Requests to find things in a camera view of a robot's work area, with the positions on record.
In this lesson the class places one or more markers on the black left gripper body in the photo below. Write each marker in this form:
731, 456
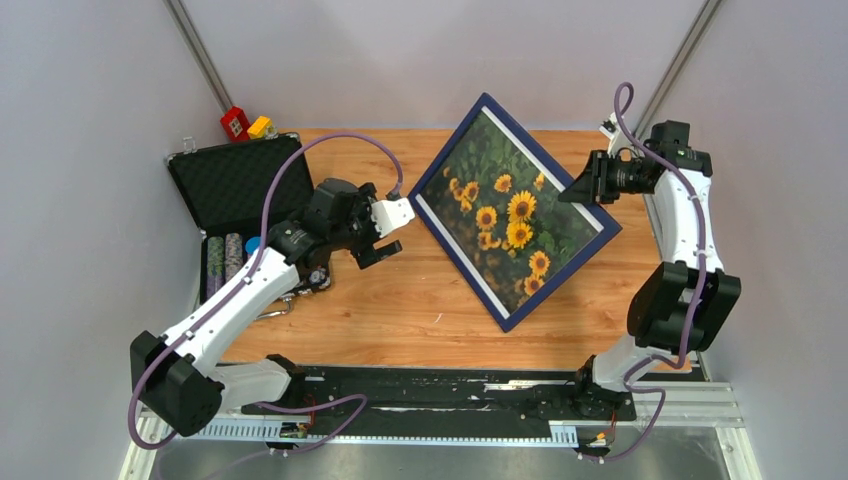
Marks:
358, 235

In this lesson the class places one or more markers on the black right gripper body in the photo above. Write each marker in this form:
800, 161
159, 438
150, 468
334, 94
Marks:
624, 177

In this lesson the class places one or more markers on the sunflower photo print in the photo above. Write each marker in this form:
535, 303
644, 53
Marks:
513, 212

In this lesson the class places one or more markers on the wooden picture frame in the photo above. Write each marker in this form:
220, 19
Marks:
424, 199

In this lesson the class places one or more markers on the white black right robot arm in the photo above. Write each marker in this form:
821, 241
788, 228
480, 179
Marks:
686, 300

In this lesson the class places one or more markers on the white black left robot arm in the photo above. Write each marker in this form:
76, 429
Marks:
177, 375

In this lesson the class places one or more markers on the blue round chip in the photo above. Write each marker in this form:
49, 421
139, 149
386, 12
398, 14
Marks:
251, 245

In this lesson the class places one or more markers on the grey pink chip stack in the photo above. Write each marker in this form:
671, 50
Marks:
233, 258

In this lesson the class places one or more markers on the black poker chip case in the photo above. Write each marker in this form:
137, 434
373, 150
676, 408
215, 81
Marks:
224, 189

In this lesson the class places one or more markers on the green purple chip stack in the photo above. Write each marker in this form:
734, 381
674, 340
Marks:
214, 266

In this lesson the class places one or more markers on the yellow toy block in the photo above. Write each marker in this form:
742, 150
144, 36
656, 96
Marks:
262, 127

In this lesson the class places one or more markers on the red toy house block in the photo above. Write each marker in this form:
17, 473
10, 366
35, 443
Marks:
235, 125

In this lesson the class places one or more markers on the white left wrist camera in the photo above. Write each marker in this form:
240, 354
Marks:
391, 215

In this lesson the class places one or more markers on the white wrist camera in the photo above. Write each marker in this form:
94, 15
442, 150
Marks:
616, 139
391, 215

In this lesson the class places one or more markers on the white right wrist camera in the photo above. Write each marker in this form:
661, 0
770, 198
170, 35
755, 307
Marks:
616, 139

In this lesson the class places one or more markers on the aluminium rail frame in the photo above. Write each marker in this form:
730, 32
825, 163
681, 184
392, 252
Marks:
678, 405

